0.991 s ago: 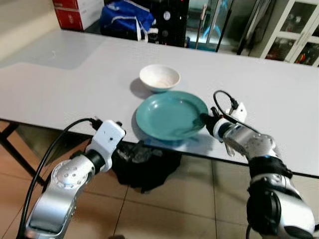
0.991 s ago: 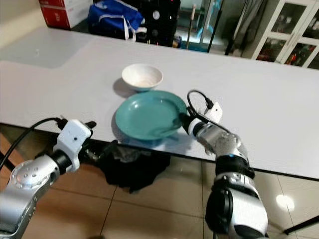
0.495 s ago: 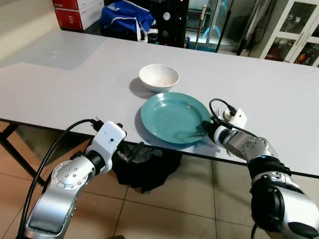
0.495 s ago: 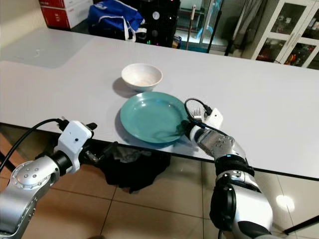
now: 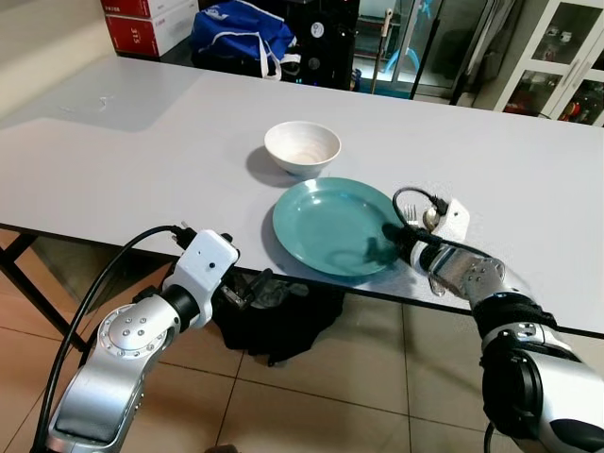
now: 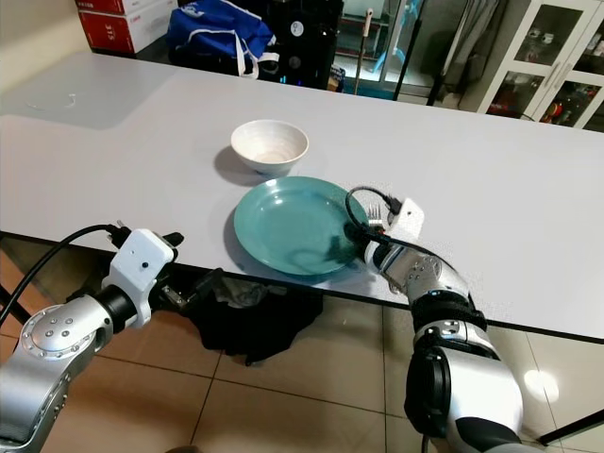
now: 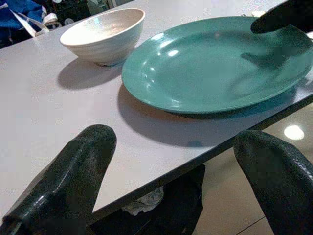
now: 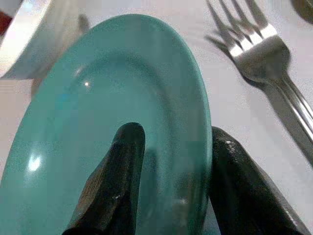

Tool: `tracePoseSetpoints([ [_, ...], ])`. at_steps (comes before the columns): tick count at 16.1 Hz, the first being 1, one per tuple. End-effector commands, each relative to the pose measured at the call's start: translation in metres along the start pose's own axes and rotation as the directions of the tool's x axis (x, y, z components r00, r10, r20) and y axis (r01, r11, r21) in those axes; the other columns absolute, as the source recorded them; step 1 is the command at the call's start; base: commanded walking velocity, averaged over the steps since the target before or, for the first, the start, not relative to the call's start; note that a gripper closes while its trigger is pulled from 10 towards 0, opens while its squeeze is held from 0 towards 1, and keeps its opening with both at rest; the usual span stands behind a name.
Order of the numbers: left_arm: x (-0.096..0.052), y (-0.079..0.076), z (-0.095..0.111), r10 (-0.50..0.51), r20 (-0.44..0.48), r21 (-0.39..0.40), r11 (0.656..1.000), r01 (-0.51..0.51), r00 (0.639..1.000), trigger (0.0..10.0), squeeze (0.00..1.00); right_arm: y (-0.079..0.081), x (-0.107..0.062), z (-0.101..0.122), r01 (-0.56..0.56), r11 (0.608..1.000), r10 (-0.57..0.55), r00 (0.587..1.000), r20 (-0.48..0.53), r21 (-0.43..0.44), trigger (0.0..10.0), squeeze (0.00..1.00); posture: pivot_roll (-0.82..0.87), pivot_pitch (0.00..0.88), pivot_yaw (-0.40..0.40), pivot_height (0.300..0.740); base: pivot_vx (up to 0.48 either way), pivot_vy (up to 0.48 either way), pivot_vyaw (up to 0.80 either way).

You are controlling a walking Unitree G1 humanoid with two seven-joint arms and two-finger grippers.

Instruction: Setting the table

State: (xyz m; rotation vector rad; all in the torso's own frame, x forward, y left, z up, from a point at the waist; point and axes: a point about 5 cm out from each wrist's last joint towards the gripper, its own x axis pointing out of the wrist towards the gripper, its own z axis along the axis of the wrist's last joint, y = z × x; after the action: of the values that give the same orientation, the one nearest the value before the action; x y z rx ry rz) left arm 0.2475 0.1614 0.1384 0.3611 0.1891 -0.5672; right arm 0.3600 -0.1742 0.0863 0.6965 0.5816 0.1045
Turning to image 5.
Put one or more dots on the wooden mop stick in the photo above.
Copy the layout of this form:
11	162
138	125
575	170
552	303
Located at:
384	47

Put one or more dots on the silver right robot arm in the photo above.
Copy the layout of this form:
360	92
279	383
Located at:
528	368

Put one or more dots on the white ceramic bowl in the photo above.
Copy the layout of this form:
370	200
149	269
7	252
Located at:
302	151

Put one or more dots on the blue fabric bag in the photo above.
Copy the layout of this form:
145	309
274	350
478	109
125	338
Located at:
241	33

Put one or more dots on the large red white cardboard box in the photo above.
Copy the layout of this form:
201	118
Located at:
142	36

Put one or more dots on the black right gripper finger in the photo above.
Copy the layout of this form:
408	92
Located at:
387	250

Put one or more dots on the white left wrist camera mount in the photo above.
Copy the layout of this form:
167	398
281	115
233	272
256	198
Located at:
206	264

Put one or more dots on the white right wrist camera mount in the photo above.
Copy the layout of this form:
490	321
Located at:
453	220

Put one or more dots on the white glass door cabinet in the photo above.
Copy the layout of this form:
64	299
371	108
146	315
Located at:
557	66

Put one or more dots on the black hard case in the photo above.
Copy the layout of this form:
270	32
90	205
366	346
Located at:
326	42

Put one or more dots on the teal round plate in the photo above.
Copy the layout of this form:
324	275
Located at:
330	222

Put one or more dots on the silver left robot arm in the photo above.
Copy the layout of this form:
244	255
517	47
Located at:
113	359

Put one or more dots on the black metal table leg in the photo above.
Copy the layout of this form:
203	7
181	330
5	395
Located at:
28	274

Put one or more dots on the small red white cardboard box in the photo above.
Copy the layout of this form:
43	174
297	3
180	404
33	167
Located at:
132	7

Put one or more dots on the black bag on floor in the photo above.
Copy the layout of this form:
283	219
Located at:
283	330

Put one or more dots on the black tripod stand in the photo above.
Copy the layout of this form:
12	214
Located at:
427	47

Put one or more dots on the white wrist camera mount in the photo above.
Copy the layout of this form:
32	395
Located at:
453	220
206	264

